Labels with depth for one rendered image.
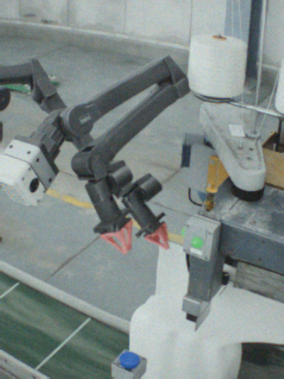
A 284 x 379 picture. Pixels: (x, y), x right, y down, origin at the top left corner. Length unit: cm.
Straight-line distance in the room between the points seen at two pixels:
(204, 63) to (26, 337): 140
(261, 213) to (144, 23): 613
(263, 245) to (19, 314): 141
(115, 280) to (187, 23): 448
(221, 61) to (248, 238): 48
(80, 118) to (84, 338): 123
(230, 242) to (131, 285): 188
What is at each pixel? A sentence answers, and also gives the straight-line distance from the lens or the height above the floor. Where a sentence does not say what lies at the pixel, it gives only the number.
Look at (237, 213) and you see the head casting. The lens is 135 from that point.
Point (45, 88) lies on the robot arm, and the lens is 168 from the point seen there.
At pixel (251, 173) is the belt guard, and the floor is 142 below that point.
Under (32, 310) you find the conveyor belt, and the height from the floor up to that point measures 38.
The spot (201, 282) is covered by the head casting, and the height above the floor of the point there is 113.
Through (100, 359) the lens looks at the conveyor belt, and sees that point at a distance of 223.
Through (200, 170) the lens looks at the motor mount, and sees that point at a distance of 176.
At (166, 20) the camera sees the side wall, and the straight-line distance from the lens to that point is 719.
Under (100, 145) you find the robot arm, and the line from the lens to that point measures 136.
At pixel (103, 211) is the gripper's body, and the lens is 137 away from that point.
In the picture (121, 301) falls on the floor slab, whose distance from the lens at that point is 307.
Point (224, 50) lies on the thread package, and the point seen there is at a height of 167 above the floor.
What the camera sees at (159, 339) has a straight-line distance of 179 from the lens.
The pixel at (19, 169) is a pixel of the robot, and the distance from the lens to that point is 120.
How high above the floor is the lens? 204
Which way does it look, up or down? 30 degrees down
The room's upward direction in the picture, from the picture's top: 2 degrees clockwise
